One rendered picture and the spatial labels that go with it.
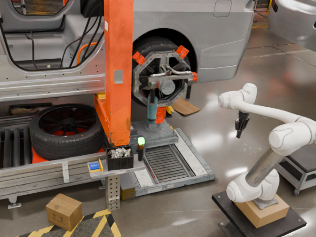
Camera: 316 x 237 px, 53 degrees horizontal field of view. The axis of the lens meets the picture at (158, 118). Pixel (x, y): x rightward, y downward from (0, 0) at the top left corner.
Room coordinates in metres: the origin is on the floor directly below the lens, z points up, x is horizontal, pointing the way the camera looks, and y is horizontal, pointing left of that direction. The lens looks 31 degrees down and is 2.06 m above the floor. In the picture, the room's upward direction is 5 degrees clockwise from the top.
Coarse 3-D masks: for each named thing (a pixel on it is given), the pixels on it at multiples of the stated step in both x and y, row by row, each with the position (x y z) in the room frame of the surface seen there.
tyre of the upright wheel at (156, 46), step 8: (144, 40) 2.81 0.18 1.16; (152, 40) 2.79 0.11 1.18; (160, 40) 2.79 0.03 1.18; (168, 40) 2.88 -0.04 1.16; (136, 48) 2.73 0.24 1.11; (144, 48) 2.66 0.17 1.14; (152, 48) 2.68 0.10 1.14; (160, 48) 2.71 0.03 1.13; (168, 48) 2.74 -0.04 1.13; (176, 48) 2.77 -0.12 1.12; (144, 56) 2.65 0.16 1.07; (136, 64) 2.63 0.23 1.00; (144, 104) 2.66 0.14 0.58
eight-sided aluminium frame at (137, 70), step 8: (152, 56) 2.59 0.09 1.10; (160, 56) 2.62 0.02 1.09; (168, 56) 2.65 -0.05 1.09; (176, 56) 2.68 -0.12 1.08; (144, 64) 2.57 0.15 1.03; (136, 72) 2.54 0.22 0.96; (136, 80) 2.54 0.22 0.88; (136, 88) 2.54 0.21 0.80; (184, 88) 2.73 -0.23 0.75; (136, 96) 2.54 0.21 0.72; (176, 96) 2.70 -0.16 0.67; (160, 104) 2.64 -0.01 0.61; (168, 104) 2.67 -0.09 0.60
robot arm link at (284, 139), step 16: (288, 128) 1.41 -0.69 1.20; (304, 128) 1.43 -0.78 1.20; (272, 144) 1.39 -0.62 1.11; (288, 144) 1.35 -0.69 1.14; (304, 144) 1.40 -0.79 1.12; (272, 160) 1.44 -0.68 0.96; (240, 176) 1.61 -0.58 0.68; (256, 176) 1.50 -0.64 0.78; (240, 192) 1.53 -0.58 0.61; (256, 192) 1.52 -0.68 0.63
